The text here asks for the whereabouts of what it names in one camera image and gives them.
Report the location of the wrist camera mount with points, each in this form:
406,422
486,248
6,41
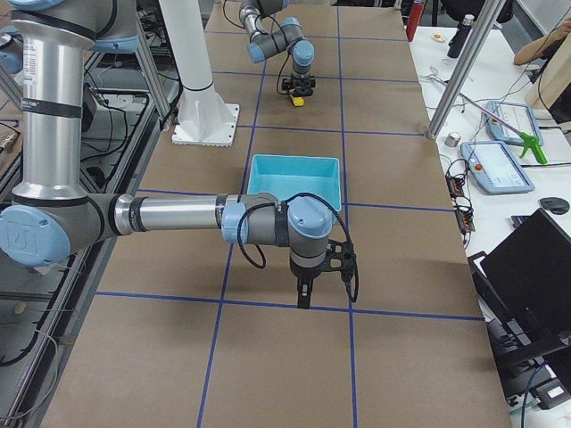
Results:
339,257

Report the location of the person forearm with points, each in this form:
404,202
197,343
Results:
535,49

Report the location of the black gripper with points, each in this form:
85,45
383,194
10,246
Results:
304,273
299,83

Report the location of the far teach pendant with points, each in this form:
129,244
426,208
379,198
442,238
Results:
518,115

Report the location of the red bottle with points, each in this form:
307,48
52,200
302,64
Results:
415,15

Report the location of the black computer mouse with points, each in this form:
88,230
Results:
555,205

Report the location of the aluminium frame post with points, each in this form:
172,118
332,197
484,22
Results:
484,23

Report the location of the teach pendant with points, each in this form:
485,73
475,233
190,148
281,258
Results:
494,168
518,115

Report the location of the small metal cylinder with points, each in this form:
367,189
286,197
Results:
452,139

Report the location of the black laptop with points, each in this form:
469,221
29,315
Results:
526,278

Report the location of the light blue plastic bin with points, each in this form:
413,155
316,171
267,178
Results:
286,175

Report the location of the black water bottle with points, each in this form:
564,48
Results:
457,42

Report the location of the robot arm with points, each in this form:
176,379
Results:
288,38
53,216

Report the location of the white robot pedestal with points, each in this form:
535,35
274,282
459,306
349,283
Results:
203,116

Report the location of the green plastic tool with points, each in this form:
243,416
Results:
531,143

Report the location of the near teach pendant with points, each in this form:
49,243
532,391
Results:
494,168

